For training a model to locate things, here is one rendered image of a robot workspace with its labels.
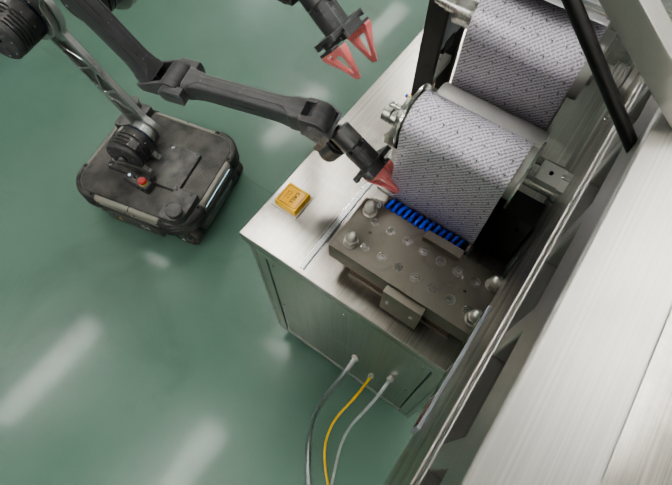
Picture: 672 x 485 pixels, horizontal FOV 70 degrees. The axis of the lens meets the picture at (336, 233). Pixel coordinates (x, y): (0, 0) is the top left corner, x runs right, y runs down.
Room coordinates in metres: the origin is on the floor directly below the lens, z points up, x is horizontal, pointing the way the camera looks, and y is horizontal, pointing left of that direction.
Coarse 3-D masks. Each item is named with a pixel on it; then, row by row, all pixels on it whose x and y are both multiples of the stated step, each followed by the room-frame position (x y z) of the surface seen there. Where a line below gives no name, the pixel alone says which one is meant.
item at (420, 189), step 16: (400, 160) 0.62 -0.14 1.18; (400, 176) 0.61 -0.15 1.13; (416, 176) 0.59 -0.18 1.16; (432, 176) 0.57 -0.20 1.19; (400, 192) 0.61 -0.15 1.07; (416, 192) 0.59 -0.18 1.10; (432, 192) 0.57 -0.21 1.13; (448, 192) 0.55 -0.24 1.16; (464, 192) 0.53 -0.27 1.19; (416, 208) 0.58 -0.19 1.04; (432, 208) 0.56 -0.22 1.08; (448, 208) 0.54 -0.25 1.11; (464, 208) 0.52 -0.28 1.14; (480, 208) 0.50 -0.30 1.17; (448, 224) 0.53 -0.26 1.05; (464, 224) 0.51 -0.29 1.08; (480, 224) 0.49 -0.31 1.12
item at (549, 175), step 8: (544, 168) 0.52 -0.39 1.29; (552, 168) 0.52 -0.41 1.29; (560, 168) 0.52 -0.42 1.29; (536, 176) 0.50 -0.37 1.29; (544, 176) 0.50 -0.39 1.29; (552, 176) 0.50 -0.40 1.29; (560, 176) 0.50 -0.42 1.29; (568, 176) 0.51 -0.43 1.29; (544, 184) 0.49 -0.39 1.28; (552, 184) 0.49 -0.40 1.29; (560, 184) 0.49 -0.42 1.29; (552, 192) 0.48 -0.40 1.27; (560, 192) 0.47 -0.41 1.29
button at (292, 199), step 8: (288, 184) 0.72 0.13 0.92; (288, 192) 0.70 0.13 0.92; (296, 192) 0.70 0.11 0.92; (304, 192) 0.70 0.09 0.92; (280, 200) 0.67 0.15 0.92; (288, 200) 0.67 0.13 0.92; (296, 200) 0.67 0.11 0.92; (304, 200) 0.67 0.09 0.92; (288, 208) 0.65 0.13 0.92; (296, 208) 0.65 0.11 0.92
